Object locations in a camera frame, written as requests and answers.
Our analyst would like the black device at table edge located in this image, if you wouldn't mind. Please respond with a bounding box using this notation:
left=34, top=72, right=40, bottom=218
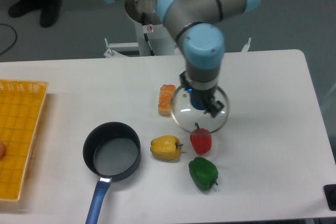
left=323, top=184, right=336, bottom=211

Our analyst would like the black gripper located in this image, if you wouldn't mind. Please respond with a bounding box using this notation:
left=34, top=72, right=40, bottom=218
left=180, top=71, right=224, bottom=118

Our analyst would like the yellow plastic basket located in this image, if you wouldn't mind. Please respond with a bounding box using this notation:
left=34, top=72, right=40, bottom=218
left=1, top=79, right=48, bottom=202

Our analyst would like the black cable on floor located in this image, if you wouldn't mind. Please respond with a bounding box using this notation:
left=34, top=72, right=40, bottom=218
left=0, top=23, right=18, bottom=56

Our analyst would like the green toy bell pepper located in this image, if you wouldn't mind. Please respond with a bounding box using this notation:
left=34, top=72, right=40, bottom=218
left=188, top=157, right=218, bottom=191

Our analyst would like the toy bread loaf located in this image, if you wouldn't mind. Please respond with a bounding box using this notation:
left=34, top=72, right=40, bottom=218
left=157, top=84, right=176, bottom=116

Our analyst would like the yellow toy bell pepper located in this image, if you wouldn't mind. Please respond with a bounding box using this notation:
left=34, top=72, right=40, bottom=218
left=150, top=135, right=183, bottom=160

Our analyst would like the red toy bell pepper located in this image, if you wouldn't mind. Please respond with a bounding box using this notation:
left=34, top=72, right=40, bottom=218
left=190, top=122, right=212, bottom=155

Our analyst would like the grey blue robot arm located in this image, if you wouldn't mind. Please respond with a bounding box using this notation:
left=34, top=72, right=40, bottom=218
left=108, top=0, right=261, bottom=117

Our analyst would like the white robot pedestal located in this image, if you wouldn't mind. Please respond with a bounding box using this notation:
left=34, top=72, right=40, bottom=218
left=125, top=0, right=251, bottom=59

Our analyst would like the dark blue saucepan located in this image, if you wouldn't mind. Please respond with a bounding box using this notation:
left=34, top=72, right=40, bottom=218
left=82, top=122, right=141, bottom=223

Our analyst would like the glass pot lid blue knob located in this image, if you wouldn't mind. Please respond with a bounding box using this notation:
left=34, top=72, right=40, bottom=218
left=170, top=86, right=230, bottom=134

